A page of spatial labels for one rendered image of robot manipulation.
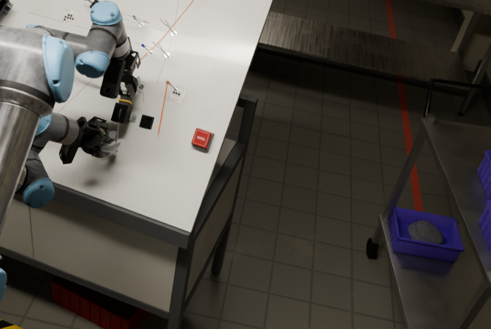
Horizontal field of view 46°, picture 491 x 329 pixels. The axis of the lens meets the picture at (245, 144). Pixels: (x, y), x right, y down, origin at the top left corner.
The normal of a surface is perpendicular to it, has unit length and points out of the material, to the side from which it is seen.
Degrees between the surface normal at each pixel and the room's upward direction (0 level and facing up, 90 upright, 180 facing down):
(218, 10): 49
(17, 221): 90
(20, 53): 35
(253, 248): 0
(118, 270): 90
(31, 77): 44
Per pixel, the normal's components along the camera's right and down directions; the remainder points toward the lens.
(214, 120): -0.12, -0.11
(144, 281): -0.31, 0.54
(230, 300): 0.17, -0.78
